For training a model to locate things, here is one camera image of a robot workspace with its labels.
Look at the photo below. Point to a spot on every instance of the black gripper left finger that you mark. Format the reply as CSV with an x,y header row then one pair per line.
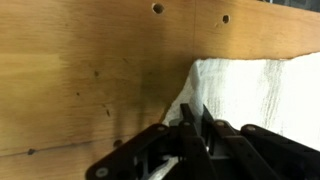
x,y
140,146

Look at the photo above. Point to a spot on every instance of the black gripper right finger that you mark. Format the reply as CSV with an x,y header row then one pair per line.
x,y
266,153

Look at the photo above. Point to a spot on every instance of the white towel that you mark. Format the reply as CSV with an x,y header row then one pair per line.
x,y
266,93

